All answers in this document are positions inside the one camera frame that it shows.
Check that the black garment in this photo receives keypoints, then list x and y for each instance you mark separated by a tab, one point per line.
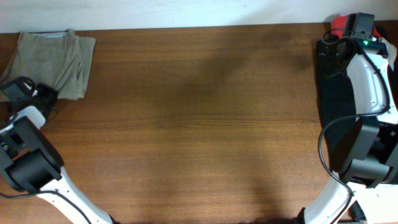
357	109

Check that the red garment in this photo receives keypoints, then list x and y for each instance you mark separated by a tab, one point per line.
338	24

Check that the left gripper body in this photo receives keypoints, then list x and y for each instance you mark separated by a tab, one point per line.
46	97

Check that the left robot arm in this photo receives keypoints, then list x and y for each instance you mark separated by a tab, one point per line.
29	162

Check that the khaki shorts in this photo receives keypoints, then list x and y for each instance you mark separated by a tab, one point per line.
61	60

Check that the white garment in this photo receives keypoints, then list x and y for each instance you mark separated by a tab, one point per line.
392	53

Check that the white cloth bottom right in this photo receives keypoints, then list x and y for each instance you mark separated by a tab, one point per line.
379	204

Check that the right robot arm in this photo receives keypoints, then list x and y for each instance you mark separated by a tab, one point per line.
336	197

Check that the black object bottom right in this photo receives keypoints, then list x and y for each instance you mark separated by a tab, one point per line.
357	213

